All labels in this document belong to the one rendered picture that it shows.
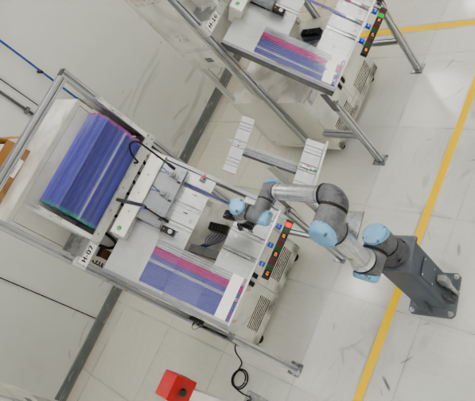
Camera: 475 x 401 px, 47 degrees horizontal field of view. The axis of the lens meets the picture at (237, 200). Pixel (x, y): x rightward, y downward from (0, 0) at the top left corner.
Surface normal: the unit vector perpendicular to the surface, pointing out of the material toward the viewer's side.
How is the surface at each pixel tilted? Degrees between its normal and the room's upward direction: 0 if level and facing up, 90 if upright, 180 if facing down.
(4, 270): 90
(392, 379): 0
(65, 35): 90
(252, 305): 90
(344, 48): 45
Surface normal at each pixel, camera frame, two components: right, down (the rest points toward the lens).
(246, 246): 0.04, -0.25
